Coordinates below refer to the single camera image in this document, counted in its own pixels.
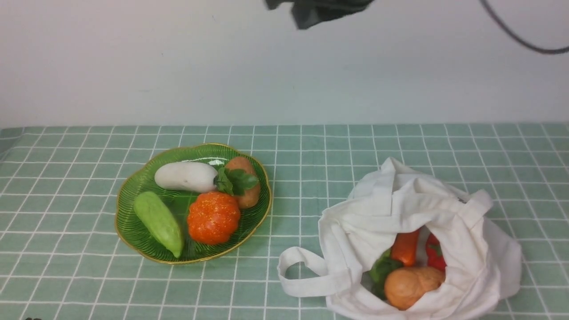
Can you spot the white radish with leaves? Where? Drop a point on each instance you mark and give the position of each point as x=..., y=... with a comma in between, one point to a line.
x=203, y=178

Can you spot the brown potato in bowl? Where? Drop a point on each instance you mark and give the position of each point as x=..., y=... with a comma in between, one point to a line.
x=251, y=195

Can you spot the orange carrot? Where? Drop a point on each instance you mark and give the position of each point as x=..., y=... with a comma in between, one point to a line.
x=404, y=248

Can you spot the brown potato in bag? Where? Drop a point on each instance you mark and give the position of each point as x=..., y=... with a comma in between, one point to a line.
x=405, y=286

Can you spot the green checked tablecloth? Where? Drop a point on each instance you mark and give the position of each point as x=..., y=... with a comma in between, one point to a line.
x=62, y=260

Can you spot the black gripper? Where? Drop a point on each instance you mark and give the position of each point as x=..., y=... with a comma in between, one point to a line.
x=308, y=13

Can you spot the orange toy pumpkin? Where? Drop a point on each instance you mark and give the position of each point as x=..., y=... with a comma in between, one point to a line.
x=213, y=217

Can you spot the red pepper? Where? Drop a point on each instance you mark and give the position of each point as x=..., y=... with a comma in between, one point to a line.
x=434, y=253

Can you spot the green glass ribbed bowl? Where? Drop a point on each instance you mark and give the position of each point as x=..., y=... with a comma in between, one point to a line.
x=133, y=232

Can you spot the white cloth tote bag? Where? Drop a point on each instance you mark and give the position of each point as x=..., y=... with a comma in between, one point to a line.
x=483, y=262

